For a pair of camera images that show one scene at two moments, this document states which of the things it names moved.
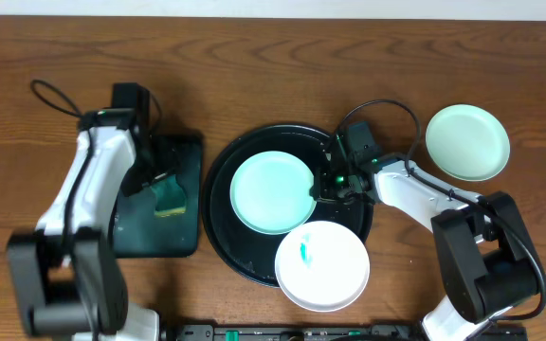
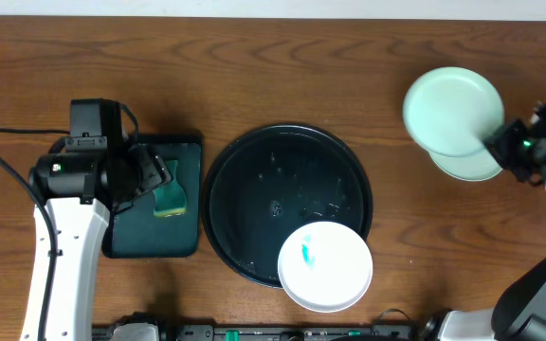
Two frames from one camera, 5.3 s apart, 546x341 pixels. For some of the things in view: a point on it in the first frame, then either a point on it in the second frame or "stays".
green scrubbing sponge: x=170 y=197 stays
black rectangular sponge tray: x=138 y=232 stays
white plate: x=321 y=265 stays
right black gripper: x=320 y=188 -> x=499 y=143
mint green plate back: x=269 y=192 -> x=451 y=110
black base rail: x=374 y=332 stays
